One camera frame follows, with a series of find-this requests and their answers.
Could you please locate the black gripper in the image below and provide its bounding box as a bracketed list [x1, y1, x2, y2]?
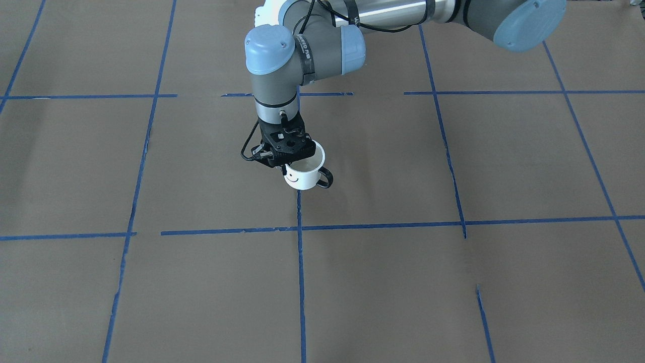
[260, 112, 315, 167]

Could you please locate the white smiley face mug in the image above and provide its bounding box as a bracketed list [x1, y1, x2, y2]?
[283, 142, 334, 191]

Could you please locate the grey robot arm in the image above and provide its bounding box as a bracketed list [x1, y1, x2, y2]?
[244, 1, 566, 168]

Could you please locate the brown paper table cover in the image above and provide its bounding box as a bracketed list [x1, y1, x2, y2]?
[2, 1, 643, 362]

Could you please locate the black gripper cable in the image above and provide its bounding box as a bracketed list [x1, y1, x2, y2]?
[241, 120, 268, 163]

